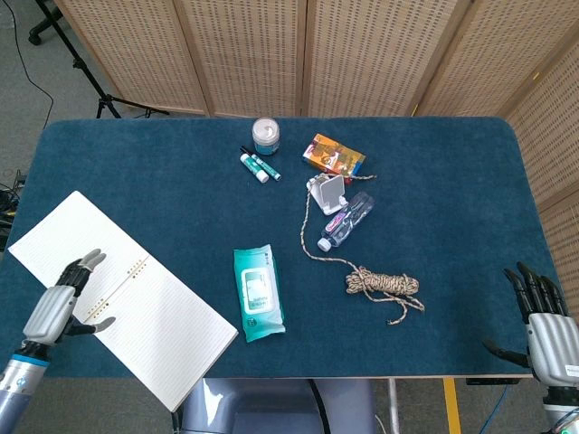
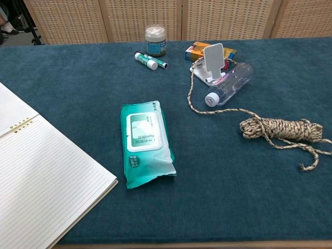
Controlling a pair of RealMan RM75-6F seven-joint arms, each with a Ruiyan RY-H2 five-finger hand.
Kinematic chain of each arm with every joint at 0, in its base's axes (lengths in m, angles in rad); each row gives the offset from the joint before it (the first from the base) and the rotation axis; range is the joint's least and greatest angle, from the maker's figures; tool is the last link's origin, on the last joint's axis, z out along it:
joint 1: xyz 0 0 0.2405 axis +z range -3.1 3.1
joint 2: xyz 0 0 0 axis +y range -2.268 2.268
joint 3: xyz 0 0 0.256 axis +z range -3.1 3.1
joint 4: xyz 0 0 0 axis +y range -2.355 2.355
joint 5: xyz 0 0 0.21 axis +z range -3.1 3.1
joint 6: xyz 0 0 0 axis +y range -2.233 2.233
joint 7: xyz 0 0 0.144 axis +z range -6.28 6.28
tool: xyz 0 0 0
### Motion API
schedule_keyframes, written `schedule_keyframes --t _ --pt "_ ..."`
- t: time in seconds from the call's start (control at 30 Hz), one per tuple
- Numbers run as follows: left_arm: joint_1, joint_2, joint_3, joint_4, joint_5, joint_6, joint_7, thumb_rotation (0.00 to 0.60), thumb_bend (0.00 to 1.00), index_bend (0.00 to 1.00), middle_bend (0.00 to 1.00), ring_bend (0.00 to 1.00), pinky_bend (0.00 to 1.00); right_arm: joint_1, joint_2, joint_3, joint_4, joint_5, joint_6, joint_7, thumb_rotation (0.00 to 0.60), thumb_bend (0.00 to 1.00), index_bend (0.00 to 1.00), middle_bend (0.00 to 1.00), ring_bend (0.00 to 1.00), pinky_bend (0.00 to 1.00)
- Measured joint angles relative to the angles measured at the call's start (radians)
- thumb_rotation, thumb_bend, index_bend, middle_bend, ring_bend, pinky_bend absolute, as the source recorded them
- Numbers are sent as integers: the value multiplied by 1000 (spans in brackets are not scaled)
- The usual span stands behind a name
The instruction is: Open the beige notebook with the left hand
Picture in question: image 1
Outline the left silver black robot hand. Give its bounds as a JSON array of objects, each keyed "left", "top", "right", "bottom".
[{"left": 21, "top": 248, "right": 117, "bottom": 347}]

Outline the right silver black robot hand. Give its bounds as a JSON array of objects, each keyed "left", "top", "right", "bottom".
[{"left": 481, "top": 260, "right": 579, "bottom": 385}]

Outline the spiral notebook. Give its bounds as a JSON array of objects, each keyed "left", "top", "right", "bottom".
[{"left": 7, "top": 190, "right": 240, "bottom": 413}]

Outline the black under-table control box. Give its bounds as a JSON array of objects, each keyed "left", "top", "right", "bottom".
[{"left": 465, "top": 377, "right": 517, "bottom": 387}]

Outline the yellow floor tape strip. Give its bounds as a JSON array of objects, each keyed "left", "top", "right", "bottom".
[{"left": 441, "top": 378, "right": 463, "bottom": 434}]

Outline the white metal table leg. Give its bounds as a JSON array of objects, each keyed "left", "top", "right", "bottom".
[{"left": 386, "top": 379, "right": 403, "bottom": 434}]

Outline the dark blue table mat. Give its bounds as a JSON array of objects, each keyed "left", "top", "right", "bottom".
[{"left": 2, "top": 116, "right": 560, "bottom": 381}]

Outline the teal wet wipes pack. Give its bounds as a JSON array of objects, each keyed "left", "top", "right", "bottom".
[{"left": 233, "top": 244, "right": 287, "bottom": 344}]

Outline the woven wooden screen panel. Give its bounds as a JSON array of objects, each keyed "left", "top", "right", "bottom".
[
  {"left": 413, "top": 0, "right": 579, "bottom": 119},
  {"left": 504, "top": 42, "right": 579, "bottom": 317},
  {"left": 174, "top": 0, "right": 309, "bottom": 118},
  {"left": 300, "top": 0, "right": 476, "bottom": 118},
  {"left": 53, "top": 0, "right": 212, "bottom": 115}
]

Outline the grey blue robot torso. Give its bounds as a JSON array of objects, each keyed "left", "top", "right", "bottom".
[{"left": 180, "top": 378, "right": 376, "bottom": 434}]

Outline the clear plastic water bottle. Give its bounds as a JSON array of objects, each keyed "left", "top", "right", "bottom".
[{"left": 317, "top": 191, "right": 376, "bottom": 252}]

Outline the black tripod stand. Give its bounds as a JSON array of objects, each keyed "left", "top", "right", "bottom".
[{"left": 35, "top": 0, "right": 171, "bottom": 119}]

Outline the teal white glue stick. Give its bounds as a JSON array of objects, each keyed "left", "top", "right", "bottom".
[{"left": 240, "top": 153, "right": 271, "bottom": 184}]

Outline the white folding phone stand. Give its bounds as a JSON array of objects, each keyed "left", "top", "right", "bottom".
[{"left": 306, "top": 175, "right": 350, "bottom": 216}]

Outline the black office chair base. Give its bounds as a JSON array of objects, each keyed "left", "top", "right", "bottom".
[{"left": 27, "top": 0, "right": 64, "bottom": 45}]

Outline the white lid cream jar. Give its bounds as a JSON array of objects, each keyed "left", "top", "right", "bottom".
[{"left": 252, "top": 117, "right": 281, "bottom": 156}]

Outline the orange snack box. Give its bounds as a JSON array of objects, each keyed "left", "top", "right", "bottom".
[{"left": 301, "top": 132, "right": 367, "bottom": 176}]

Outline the blue network cable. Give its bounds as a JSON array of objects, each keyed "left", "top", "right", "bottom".
[{"left": 479, "top": 383, "right": 510, "bottom": 434}]

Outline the tangled floor cable pile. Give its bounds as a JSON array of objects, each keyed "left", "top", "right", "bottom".
[{"left": 0, "top": 169, "right": 26, "bottom": 252}]

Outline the beige braided rope bundle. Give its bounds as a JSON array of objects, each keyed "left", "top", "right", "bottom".
[{"left": 299, "top": 174, "right": 426, "bottom": 326}]

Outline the thin black floor cable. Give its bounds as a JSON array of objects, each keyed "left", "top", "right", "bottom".
[{"left": 6, "top": 0, "right": 55, "bottom": 135}]

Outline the thick black torso cable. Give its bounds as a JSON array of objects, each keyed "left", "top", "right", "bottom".
[{"left": 307, "top": 378, "right": 336, "bottom": 434}]

